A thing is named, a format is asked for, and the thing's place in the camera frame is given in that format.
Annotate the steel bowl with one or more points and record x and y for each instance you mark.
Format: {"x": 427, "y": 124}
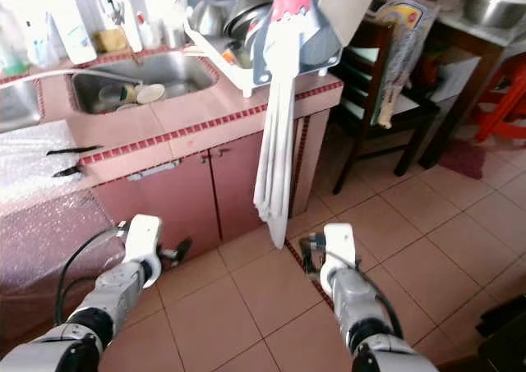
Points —
{"x": 205, "y": 17}

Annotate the white plastic bottle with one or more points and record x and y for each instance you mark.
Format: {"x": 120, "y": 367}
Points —
{"x": 72, "y": 31}

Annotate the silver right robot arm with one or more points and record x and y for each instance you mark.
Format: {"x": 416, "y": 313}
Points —
{"x": 353, "y": 302}

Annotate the dark table steel top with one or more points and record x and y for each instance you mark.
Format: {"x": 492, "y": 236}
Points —
{"x": 489, "y": 52}

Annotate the beige cup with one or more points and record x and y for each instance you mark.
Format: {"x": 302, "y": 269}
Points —
{"x": 152, "y": 94}

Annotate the long black thin utensil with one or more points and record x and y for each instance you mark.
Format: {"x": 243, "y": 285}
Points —
{"x": 74, "y": 150}

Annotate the stainless steel pot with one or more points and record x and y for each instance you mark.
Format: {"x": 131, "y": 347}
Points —
{"x": 493, "y": 6}

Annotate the dark wooden chair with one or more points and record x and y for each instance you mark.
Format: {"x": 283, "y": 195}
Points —
{"x": 415, "y": 109}

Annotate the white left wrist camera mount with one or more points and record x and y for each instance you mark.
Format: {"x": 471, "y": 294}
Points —
{"x": 144, "y": 234}

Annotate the clear plastic bag yellow label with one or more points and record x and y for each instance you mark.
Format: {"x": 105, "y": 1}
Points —
{"x": 403, "y": 43}

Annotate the white dish rack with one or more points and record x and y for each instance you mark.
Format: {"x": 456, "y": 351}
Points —
{"x": 230, "y": 74}

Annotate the clear bubble wrap sheet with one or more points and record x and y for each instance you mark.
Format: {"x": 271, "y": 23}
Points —
{"x": 37, "y": 171}

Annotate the white hanging cloth red print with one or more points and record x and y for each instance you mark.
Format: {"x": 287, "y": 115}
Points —
{"x": 283, "y": 142}

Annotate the clear bottle blue cap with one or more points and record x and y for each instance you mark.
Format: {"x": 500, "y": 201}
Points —
{"x": 12, "y": 56}

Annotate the red stool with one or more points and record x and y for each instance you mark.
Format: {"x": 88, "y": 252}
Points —
{"x": 501, "y": 101}

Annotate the narrow pink cabinet door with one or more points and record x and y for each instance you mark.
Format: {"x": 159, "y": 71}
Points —
{"x": 238, "y": 183}

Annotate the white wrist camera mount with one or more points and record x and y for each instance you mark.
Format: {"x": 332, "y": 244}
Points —
{"x": 339, "y": 241}
{"x": 144, "y": 234}

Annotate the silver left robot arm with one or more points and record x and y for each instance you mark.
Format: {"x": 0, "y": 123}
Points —
{"x": 119, "y": 294}

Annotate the dark red floor mat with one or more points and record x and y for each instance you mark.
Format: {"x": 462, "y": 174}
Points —
{"x": 462, "y": 158}

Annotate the grey flat board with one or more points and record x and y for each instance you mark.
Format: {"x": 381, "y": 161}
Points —
{"x": 352, "y": 6}

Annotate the wide pink cabinet door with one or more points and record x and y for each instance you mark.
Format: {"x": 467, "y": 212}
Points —
{"x": 160, "y": 204}

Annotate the short black thin utensil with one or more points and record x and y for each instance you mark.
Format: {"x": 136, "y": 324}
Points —
{"x": 67, "y": 172}

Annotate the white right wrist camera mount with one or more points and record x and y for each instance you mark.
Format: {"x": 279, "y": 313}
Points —
{"x": 339, "y": 241}

